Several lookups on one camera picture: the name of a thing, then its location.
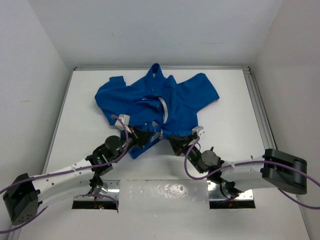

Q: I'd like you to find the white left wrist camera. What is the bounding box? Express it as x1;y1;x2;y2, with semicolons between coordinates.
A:
114;114;130;131

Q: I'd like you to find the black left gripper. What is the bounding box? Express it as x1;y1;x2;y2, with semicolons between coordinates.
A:
112;124;153;163

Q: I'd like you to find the blue zip-up jacket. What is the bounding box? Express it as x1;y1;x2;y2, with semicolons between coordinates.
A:
94;62;221;160

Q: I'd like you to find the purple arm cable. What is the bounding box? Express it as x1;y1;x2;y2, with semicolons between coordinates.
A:
184;136;320;210
0;114;130;232

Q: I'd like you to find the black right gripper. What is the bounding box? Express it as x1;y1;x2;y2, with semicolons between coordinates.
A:
168;134;205;174

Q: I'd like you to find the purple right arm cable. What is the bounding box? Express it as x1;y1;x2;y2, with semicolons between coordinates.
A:
184;136;320;210

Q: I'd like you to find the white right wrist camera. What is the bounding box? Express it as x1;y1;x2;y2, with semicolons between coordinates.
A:
192;126;205;141

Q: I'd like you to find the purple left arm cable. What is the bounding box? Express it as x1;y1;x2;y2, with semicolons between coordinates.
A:
0;114;130;232

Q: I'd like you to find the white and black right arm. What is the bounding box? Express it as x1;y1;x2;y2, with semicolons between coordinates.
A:
167;133;307;197

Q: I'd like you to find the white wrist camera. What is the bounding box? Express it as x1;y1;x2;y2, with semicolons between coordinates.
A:
192;126;205;141
114;114;130;131

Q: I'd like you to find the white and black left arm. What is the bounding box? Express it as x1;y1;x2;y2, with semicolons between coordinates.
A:
1;126;153;226

